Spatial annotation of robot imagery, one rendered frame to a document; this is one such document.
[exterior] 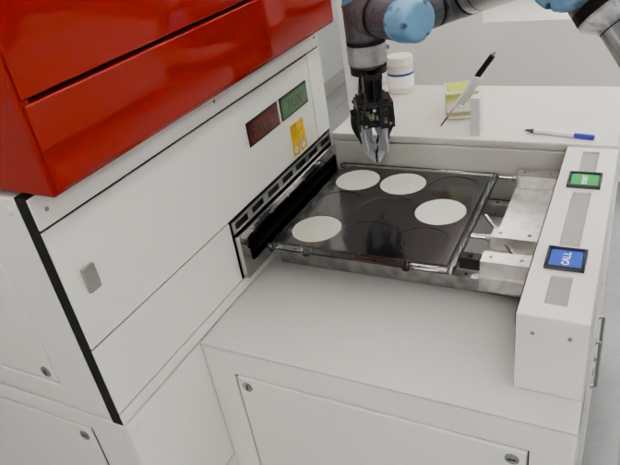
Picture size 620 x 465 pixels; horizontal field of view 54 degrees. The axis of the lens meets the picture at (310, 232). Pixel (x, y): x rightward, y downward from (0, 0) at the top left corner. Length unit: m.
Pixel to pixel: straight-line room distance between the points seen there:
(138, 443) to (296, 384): 0.27
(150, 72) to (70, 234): 0.24
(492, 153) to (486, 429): 0.64
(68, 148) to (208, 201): 0.36
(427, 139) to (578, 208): 0.42
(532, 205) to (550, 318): 0.45
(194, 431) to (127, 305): 0.32
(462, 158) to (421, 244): 0.33
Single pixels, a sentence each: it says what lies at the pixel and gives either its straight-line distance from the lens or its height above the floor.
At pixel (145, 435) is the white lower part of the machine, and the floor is 0.77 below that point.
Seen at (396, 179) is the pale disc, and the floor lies 0.90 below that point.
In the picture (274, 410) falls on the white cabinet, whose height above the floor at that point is 0.70.
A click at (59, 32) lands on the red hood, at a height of 1.39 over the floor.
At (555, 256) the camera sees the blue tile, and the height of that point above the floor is 0.96.
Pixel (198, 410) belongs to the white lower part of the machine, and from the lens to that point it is 1.18.
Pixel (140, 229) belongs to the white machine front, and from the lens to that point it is 0.96.
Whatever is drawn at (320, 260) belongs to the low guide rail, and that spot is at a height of 0.84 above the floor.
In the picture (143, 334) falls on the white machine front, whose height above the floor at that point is 0.93.
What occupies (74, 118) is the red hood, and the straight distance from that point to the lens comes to 0.80.
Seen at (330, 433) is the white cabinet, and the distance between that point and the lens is 1.11.
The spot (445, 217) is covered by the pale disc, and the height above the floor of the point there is 0.90.
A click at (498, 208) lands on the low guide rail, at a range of 1.36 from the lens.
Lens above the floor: 1.51
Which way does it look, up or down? 30 degrees down
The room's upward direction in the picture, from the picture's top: 10 degrees counter-clockwise
